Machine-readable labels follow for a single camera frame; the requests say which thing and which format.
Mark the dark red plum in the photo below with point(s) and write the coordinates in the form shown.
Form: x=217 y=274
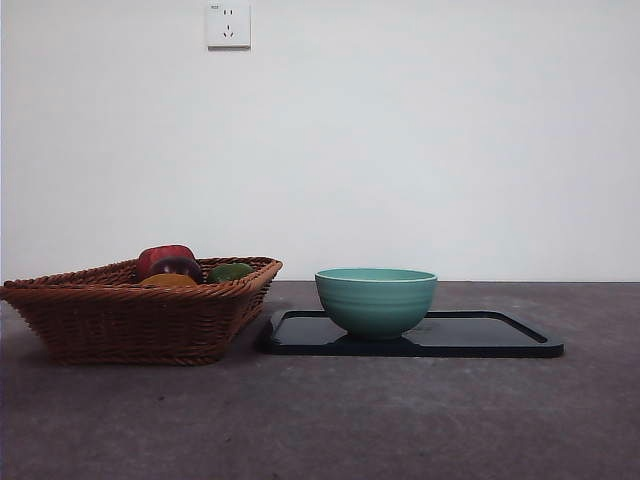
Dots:
x=182 y=265

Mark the dark rectangular tray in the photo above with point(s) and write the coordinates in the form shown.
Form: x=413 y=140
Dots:
x=475 y=340

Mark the red apple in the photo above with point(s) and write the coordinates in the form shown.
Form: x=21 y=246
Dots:
x=160 y=254

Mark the white wall socket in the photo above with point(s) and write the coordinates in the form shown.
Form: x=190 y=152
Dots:
x=229 y=25

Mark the orange-brown kiwifruit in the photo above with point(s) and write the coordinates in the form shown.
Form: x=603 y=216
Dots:
x=167 y=280

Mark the teal ribbed bowl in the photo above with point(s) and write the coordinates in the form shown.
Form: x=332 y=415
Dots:
x=377 y=310

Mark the brown wicker basket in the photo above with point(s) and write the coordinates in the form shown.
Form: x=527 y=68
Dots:
x=125 y=325

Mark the green avocado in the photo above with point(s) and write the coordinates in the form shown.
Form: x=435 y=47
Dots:
x=227 y=272

